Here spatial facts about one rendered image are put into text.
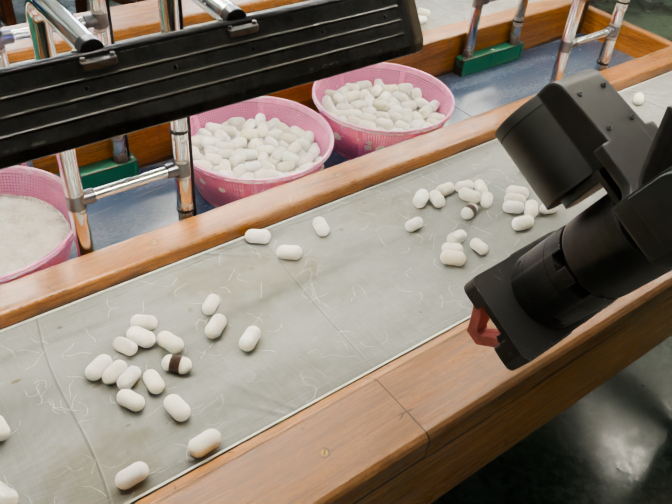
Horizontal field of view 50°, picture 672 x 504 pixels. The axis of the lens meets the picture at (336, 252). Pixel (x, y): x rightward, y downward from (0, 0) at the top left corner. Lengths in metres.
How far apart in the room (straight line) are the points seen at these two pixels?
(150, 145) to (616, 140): 0.99
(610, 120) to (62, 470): 0.63
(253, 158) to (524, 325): 0.81
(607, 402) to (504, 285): 1.48
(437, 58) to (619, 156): 1.25
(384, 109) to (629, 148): 1.00
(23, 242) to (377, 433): 0.58
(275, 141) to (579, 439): 1.05
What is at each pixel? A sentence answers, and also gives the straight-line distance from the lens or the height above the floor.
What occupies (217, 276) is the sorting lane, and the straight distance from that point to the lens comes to 0.99.
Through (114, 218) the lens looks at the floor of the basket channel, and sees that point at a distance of 1.21.
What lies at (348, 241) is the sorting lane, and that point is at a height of 0.74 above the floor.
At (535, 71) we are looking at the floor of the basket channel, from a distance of 1.78.
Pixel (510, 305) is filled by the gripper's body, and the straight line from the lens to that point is 0.49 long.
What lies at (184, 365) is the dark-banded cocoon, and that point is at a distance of 0.86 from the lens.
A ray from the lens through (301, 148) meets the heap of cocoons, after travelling 1.26.
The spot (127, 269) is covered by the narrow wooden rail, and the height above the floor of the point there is 0.76.
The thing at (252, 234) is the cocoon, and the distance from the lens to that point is 1.03.
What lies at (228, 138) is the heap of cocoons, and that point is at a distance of 1.27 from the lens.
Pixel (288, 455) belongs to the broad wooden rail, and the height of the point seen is 0.76.
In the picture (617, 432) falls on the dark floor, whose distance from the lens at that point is 1.91.
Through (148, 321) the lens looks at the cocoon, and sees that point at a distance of 0.91.
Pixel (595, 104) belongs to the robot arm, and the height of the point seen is 1.22.
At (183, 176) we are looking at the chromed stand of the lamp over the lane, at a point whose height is 0.83.
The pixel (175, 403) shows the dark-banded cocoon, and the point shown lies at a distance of 0.82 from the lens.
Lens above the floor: 1.41
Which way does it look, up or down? 41 degrees down
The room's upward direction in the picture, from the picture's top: 5 degrees clockwise
